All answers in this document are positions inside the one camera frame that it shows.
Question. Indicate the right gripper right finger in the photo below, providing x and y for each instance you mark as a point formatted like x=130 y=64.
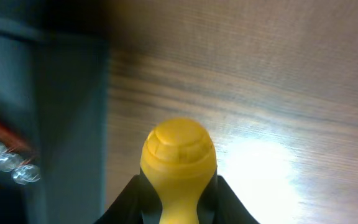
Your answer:
x=218 y=204

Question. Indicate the dark green box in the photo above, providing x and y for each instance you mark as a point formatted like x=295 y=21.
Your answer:
x=53 y=81

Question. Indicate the yellow black stubby screwdriver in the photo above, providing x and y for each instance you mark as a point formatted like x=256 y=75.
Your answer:
x=178 y=180

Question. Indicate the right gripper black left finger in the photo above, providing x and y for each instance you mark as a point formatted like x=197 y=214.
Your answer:
x=138 y=203

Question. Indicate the orange socket rail with sockets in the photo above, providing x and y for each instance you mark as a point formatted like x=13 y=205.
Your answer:
x=18 y=158

